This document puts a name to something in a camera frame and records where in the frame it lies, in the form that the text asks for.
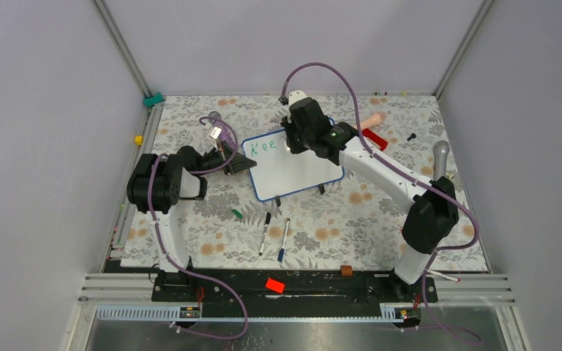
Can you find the silver microphone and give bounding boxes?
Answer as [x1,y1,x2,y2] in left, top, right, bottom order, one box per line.
[432,140,450,181]

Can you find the pink microphone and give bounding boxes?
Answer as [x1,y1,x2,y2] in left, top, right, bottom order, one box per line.
[355,111,386,130]

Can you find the black whiteboard marker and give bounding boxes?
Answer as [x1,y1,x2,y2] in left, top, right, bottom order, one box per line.
[258,212,271,256]

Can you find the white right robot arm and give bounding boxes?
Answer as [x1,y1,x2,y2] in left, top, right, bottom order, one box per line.
[280,90,460,301]

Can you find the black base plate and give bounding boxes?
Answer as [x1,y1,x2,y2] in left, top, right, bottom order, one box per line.
[149,267,438,319]

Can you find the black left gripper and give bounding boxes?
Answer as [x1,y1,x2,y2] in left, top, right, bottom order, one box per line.
[196,140,256,176]

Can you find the yellow small cube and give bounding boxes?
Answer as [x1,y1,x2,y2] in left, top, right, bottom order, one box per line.
[134,135,143,146]

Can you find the red rectangular frame block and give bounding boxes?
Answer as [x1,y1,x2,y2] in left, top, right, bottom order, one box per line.
[362,129,389,151]

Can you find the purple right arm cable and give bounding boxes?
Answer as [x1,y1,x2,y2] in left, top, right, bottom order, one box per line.
[279,61,484,346]

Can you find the blue framed whiteboard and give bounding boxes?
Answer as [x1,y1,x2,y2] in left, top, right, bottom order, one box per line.
[241,129,345,202]

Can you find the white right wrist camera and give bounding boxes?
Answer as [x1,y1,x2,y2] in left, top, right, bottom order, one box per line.
[288,90,308,107]

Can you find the blue whiteboard marker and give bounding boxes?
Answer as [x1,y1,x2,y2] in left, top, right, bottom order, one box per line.
[277,218,291,263]

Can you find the red flat card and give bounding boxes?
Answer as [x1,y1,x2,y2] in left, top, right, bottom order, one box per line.
[265,278,285,294]

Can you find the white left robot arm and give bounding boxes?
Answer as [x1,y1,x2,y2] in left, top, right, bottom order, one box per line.
[126,142,257,301]

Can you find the green marker cap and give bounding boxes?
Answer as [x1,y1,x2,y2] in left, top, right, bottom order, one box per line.
[231,209,244,219]

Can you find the brown small block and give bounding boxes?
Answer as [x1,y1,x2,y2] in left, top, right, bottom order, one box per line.
[340,265,353,277]

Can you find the floral patterned table mat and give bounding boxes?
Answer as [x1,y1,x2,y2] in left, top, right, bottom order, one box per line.
[119,94,490,272]

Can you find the teal corner clamp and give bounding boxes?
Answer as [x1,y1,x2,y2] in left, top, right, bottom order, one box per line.
[142,92,165,108]

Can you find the purple glitter microphone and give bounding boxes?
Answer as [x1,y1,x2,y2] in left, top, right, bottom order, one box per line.
[206,110,237,150]

